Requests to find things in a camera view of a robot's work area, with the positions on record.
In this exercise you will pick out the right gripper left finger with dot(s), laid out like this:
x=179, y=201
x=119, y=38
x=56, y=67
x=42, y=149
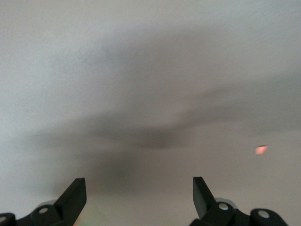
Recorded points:
x=68, y=204

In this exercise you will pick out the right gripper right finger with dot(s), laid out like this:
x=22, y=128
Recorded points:
x=207, y=207

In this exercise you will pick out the tiny orange crumb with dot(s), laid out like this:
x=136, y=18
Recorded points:
x=261, y=150

